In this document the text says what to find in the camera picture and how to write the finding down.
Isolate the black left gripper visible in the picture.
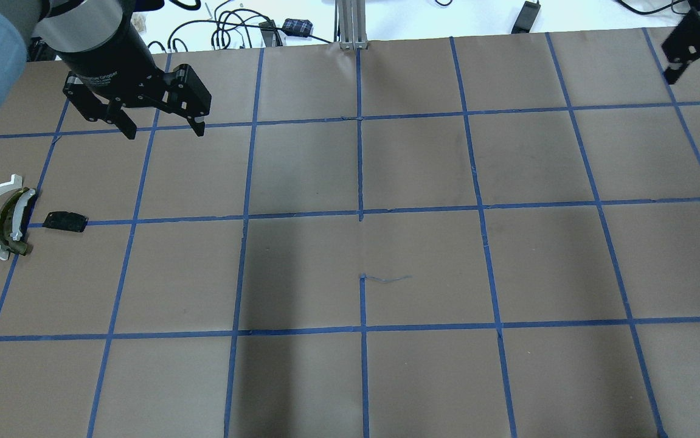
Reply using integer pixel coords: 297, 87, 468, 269
50, 6, 212, 141

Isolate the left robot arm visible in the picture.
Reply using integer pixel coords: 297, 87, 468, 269
0, 1, 212, 139

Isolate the black flat plastic plate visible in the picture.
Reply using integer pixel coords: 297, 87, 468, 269
42, 211, 89, 233

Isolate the blue usb hub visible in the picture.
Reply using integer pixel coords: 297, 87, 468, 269
281, 18, 314, 37

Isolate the black power adapter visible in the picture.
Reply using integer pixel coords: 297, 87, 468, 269
510, 1, 541, 34

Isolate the olive green brake shoe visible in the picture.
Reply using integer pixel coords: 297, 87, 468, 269
0, 187, 38, 256

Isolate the aluminium frame post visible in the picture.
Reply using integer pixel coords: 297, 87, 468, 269
334, 0, 369, 50

